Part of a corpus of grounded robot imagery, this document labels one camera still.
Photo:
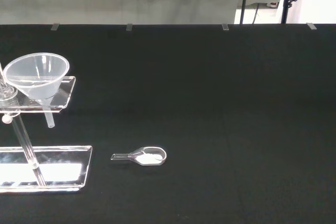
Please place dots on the clear glass weighing funnel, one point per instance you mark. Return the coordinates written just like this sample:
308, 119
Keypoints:
149, 158

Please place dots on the clear acrylic funnel stand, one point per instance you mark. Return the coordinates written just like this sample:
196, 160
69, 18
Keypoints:
52, 169

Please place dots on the black bench cloth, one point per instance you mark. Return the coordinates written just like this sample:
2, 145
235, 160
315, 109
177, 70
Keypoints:
210, 116

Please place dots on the clear cloth clip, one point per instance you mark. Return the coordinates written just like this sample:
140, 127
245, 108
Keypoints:
225, 27
54, 26
129, 27

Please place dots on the small red white object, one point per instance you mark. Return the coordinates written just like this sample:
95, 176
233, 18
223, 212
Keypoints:
273, 5

